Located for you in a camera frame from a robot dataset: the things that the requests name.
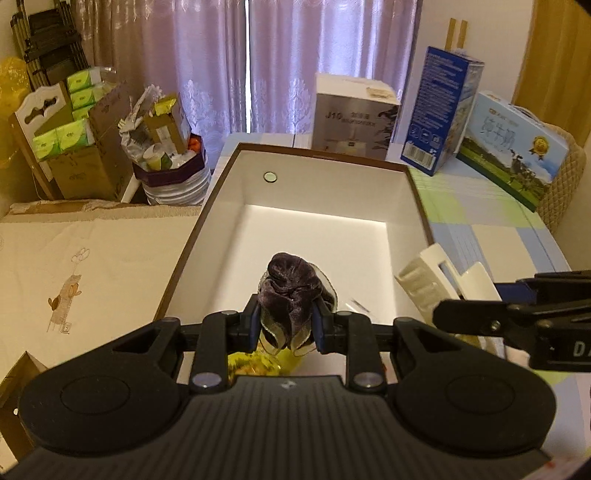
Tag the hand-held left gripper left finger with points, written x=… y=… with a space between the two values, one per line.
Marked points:
x=253 y=325

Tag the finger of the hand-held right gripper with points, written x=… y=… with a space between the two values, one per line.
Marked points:
x=554 y=286
x=480 y=318

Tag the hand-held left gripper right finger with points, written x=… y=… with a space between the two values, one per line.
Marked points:
x=319 y=328

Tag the dark velvet scrunchie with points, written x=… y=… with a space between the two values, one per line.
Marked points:
x=288 y=295

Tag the yellow snack packet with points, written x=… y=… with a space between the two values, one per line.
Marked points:
x=286 y=364

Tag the white hair claw clip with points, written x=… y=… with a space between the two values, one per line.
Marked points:
x=429 y=272

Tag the brown cardboard storage box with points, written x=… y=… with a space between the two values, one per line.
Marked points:
x=323 y=194

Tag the quilted chair back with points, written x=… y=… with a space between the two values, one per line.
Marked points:
x=568 y=184

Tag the green and white milk case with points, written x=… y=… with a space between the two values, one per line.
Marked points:
x=508 y=147

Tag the cream printed blanket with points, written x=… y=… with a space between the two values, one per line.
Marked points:
x=101 y=277

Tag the bin with rubbish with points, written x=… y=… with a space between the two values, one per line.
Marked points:
x=166 y=152

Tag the white humidifier carton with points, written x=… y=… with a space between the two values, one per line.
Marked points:
x=351 y=120

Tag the blue milk carton case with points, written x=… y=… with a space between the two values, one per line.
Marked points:
x=434 y=106

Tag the golden curtain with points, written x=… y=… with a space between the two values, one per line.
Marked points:
x=558 y=60

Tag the brown cardboard carton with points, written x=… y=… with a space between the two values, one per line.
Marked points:
x=87 y=170

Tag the brown cardboard piece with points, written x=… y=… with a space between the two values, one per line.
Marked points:
x=18 y=387

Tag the pile of green tissue packs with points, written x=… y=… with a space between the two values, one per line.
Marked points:
x=69 y=134

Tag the lilac patterned curtain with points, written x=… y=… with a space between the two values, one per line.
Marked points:
x=286 y=60

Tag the white cutout cardboard panel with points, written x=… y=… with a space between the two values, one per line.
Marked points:
x=39 y=108

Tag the yellow plastic bag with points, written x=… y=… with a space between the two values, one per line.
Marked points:
x=11 y=101

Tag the black folding rack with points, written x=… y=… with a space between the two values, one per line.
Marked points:
x=51 y=41

